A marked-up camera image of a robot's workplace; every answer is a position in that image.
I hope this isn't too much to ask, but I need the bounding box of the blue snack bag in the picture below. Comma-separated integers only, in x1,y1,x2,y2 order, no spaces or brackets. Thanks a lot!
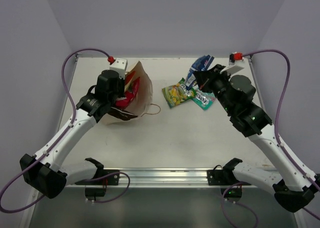
185,55,215,90

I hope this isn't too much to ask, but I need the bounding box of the beige paper bag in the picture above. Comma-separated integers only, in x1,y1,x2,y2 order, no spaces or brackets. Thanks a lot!
100,61,161,125

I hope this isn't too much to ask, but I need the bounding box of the purple cable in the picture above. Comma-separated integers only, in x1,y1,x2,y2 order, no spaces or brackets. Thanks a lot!
0,48,111,212
221,49,320,227

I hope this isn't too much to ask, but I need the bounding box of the aluminium mounting rail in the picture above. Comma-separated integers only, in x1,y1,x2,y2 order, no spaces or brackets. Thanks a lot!
63,163,283,189

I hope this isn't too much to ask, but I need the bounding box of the brown chips bag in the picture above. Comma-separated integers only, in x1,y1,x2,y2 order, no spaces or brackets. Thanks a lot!
108,107,138,121

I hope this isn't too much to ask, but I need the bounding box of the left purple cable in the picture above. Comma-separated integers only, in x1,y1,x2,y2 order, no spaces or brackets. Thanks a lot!
0,48,111,212

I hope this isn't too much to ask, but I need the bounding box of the left black base bracket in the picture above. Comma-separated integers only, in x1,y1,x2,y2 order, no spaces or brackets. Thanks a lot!
84,169,119,200

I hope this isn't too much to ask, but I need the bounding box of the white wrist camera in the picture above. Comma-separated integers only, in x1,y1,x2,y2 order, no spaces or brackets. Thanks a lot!
107,56,128,79
220,52,245,75

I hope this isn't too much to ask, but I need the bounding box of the right black base bracket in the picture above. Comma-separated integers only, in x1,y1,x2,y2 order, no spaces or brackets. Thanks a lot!
206,164,249,202

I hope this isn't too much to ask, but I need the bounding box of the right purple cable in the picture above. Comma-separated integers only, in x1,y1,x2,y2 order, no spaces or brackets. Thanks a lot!
221,49,320,227

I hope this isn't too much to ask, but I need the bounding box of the teal snack bag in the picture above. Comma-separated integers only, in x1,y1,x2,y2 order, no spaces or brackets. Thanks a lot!
192,86,216,110

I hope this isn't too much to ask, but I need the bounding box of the red snack bag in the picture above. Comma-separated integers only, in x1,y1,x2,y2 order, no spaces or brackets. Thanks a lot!
115,71,140,109

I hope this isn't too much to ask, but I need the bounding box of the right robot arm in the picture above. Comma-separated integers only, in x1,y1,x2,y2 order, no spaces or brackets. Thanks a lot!
194,65,320,212

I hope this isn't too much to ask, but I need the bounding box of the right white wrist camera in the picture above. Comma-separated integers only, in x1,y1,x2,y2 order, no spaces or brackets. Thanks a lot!
220,52,245,75

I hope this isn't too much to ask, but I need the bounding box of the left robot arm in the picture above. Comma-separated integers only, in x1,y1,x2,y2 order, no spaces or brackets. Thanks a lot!
19,70,124,199

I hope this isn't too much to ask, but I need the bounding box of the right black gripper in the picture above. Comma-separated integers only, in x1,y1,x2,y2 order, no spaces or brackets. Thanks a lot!
193,65,235,115

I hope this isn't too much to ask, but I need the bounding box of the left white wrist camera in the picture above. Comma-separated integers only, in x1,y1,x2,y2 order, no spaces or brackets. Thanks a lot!
107,56,128,79

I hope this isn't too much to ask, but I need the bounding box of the black base bracket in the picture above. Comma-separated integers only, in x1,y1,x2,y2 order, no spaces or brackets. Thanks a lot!
84,169,119,200
206,164,249,202

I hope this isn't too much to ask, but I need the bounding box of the green yellow candy bag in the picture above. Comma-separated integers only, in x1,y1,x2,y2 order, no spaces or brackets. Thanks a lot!
161,78,196,108

